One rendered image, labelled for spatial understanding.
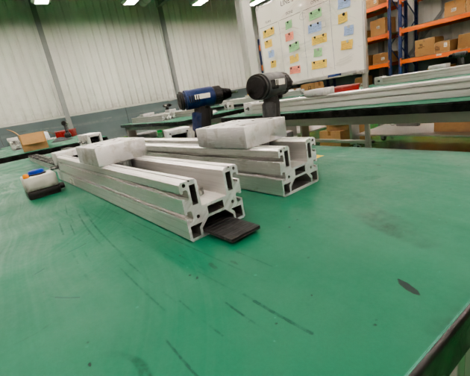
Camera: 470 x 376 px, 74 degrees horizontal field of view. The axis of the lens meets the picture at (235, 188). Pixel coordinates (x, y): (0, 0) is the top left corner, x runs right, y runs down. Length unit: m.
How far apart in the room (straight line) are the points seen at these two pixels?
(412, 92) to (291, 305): 1.66
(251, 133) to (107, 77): 12.14
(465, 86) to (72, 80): 11.68
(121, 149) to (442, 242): 0.59
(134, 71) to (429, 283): 12.80
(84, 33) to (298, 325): 12.70
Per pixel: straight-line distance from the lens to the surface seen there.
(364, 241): 0.39
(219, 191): 0.47
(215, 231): 0.43
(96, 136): 2.21
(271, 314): 0.29
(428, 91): 1.85
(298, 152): 0.59
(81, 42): 12.70
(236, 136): 0.58
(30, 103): 12.21
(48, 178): 1.01
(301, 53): 3.98
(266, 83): 0.75
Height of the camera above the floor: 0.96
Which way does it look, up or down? 17 degrees down
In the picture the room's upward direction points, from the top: 10 degrees counter-clockwise
